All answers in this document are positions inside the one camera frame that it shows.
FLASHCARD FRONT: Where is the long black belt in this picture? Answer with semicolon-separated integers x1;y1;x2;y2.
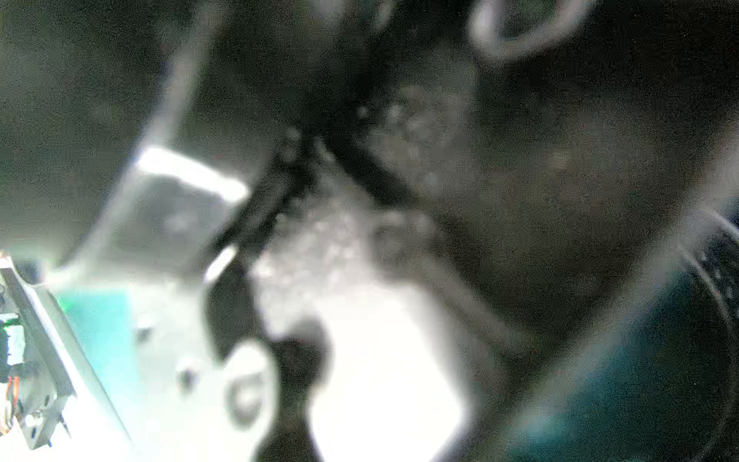
203;1;738;461

